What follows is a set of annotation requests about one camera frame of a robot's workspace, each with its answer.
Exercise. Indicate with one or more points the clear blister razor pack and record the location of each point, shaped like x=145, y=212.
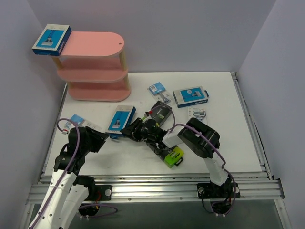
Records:
x=159, y=93
x=80, y=121

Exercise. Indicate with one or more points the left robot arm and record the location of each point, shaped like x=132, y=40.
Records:
x=67, y=189

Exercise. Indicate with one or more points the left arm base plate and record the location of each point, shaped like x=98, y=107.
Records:
x=99, y=193

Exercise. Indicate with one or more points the blue Harry's razor box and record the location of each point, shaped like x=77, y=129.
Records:
x=190, y=96
x=121, y=118
x=52, y=40

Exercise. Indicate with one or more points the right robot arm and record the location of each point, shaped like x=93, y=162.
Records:
x=198, y=137

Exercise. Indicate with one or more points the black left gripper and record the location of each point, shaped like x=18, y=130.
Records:
x=96, y=139

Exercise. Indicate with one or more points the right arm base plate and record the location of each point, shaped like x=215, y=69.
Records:
x=213, y=191

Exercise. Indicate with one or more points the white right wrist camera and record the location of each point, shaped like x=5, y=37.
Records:
x=171, y=140

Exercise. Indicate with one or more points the white Gillette razor pack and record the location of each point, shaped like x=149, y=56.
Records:
x=197, y=113

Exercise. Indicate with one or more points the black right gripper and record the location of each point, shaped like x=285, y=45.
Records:
x=134, y=131

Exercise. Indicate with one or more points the black green razor box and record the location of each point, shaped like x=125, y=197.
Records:
x=171, y=156
x=159, y=112

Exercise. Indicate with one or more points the pink three-tier shelf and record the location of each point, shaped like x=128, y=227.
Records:
x=93, y=65

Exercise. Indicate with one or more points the aluminium rail frame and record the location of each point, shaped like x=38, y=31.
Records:
x=137, y=175

